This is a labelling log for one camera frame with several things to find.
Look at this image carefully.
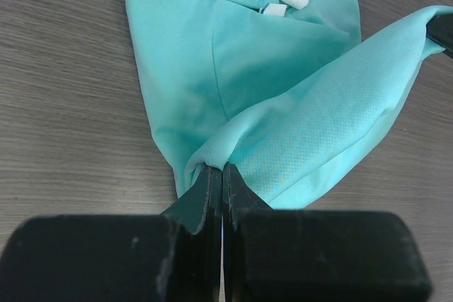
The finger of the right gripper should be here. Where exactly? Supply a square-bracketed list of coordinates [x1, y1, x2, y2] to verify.
[427, 13, 453, 59]

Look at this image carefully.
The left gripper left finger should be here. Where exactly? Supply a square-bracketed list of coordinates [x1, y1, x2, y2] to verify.
[1, 166, 222, 301]

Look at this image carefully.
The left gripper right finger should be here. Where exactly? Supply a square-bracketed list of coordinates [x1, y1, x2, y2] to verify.
[222, 164, 432, 301]

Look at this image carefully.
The teal t shirt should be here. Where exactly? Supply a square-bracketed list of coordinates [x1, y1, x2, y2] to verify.
[125, 0, 452, 209]

